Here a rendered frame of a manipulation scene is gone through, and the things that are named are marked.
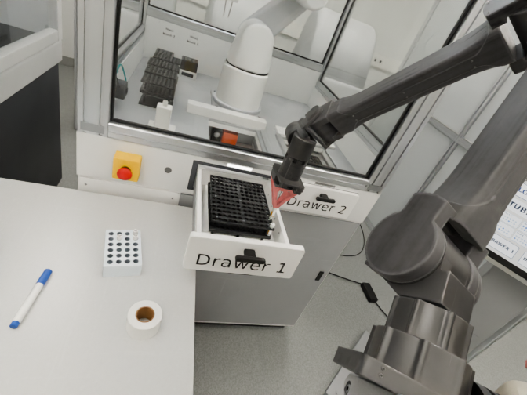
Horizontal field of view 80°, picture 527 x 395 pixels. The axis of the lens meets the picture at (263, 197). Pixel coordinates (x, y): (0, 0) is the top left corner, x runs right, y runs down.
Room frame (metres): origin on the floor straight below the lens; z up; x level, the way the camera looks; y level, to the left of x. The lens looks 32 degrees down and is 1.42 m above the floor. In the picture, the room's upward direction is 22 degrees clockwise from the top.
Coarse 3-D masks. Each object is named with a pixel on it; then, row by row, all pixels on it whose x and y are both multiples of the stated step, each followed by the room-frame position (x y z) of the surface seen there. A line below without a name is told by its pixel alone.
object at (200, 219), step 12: (204, 168) 0.87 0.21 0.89; (204, 180) 0.87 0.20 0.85; (252, 180) 0.92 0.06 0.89; (264, 180) 0.94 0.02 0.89; (204, 192) 0.82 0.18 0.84; (264, 192) 0.93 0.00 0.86; (204, 204) 0.77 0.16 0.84; (192, 216) 0.68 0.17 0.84; (204, 216) 0.71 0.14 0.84; (276, 216) 0.78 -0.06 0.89; (192, 228) 0.63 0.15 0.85; (204, 228) 0.66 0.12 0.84; (276, 228) 0.75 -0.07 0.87; (264, 240) 0.71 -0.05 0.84; (276, 240) 0.72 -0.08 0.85; (288, 240) 0.68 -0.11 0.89
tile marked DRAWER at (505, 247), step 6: (498, 234) 0.96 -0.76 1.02; (492, 240) 0.95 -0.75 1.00; (498, 240) 0.95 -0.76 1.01; (504, 240) 0.95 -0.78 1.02; (492, 246) 0.93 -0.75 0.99; (498, 246) 0.93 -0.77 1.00; (504, 246) 0.93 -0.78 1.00; (510, 246) 0.93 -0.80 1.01; (516, 246) 0.93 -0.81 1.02; (504, 252) 0.92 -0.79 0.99; (510, 252) 0.92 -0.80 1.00; (516, 252) 0.92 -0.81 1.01; (510, 258) 0.91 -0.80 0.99
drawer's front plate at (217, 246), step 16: (192, 240) 0.52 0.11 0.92; (208, 240) 0.53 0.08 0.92; (224, 240) 0.55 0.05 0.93; (240, 240) 0.57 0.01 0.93; (256, 240) 0.59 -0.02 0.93; (192, 256) 0.53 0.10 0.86; (224, 256) 0.55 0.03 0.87; (256, 256) 0.58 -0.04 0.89; (272, 256) 0.60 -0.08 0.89; (288, 256) 0.61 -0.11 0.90; (240, 272) 0.57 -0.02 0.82; (256, 272) 0.59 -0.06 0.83; (272, 272) 0.60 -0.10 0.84; (288, 272) 0.62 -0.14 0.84
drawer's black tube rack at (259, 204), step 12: (216, 180) 0.83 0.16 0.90; (228, 180) 0.84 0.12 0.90; (240, 180) 0.87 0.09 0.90; (216, 192) 0.76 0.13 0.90; (228, 192) 0.78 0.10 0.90; (240, 192) 0.81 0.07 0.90; (252, 192) 0.83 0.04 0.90; (216, 204) 0.70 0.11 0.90; (228, 204) 0.73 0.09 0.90; (240, 204) 0.75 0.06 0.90; (252, 204) 0.77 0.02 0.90; (264, 204) 0.80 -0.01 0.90; (216, 216) 0.65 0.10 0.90; (228, 216) 0.71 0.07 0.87; (240, 216) 0.69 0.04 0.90; (252, 216) 0.72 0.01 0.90; (264, 216) 0.74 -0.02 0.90; (216, 228) 0.65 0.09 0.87; (228, 228) 0.66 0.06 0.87; (240, 228) 0.68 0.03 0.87; (252, 228) 0.71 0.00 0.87
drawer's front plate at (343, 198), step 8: (304, 184) 0.96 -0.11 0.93; (304, 192) 0.96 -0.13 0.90; (312, 192) 0.97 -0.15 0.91; (320, 192) 0.98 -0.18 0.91; (328, 192) 0.99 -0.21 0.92; (336, 192) 1.00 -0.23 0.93; (344, 192) 1.02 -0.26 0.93; (296, 200) 0.95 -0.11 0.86; (304, 200) 0.96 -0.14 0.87; (312, 200) 0.97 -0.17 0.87; (336, 200) 1.01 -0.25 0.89; (344, 200) 1.02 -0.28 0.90; (352, 200) 1.03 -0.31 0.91; (288, 208) 0.95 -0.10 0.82; (296, 208) 0.96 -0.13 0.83; (304, 208) 0.97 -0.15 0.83; (312, 208) 0.98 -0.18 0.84; (320, 208) 0.99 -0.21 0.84; (328, 208) 1.00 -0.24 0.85; (336, 208) 1.01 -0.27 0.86; (352, 208) 1.04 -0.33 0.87; (336, 216) 1.02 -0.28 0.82; (344, 216) 1.03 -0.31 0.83
